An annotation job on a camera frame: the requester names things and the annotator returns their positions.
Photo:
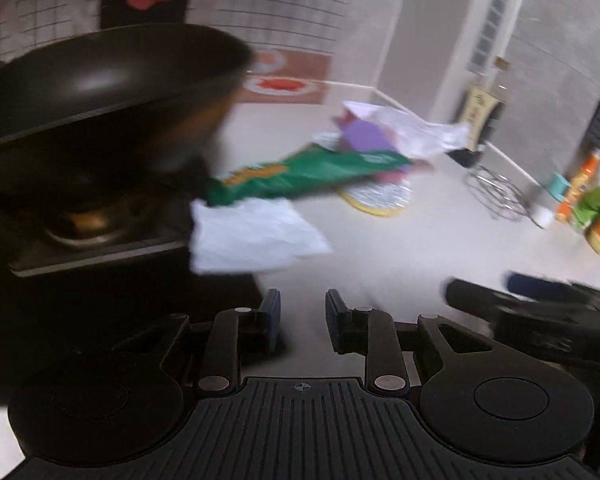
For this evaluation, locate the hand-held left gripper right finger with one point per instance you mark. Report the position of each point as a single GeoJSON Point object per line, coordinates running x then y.
{"type": "Point", "coordinates": [336, 320]}

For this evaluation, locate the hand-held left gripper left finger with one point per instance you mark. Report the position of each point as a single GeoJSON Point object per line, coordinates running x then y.
{"type": "Point", "coordinates": [271, 320]}

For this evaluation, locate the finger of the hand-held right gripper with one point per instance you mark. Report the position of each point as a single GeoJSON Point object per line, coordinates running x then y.
{"type": "Point", "coordinates": [537, 284]}
{"type": "Point", "coordinates": [472, 296]}

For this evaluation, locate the white paper napkin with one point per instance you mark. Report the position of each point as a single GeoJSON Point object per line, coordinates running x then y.
{"type": "Point", "coordinates": [252, 235]}

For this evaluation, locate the round silver yellow-rimmed disc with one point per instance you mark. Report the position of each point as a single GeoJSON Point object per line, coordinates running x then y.
{"type": "Point", "coordinates": [380, 200]}

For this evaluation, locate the pink and purple sponge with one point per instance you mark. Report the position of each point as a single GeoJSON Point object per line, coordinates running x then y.
{"type": "Point", "coordinates": [395, 174]}

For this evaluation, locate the green snack bag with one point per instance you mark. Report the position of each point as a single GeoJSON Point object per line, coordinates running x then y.
{"type": "Point", "coordinates": [305, 172]}

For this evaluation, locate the white plastic bag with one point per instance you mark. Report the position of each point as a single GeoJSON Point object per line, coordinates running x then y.
{"type": "Point", "coordinates": [415, 132]}

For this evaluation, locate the small white cup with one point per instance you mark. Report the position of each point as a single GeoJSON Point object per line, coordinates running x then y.
{"type": "Point", "coordinates": [542, 216]}

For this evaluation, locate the teal cup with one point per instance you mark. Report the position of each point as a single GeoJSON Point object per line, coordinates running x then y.
{"type": "Point", "coordinates": [560, 186]}

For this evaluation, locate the green-label bottle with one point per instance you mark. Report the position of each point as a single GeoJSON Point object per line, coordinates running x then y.
{"type": "Point", "coordinates": [597, 195]}

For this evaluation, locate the dark bottle with beige label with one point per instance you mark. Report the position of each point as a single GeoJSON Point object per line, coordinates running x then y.
{"type": "Point", "coordinates": [480, 115]}

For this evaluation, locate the brown printed mat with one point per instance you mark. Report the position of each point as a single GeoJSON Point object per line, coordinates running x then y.
{"type": "Point", "coordinates": [290, 80]}

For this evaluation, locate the white framed window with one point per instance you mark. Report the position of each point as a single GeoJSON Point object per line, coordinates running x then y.
{"type": "Point", "coordinates": [495, 15]}

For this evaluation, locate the black wok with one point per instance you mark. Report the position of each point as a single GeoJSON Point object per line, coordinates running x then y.
{"type": "Point", "coordinates": [105, 85]}

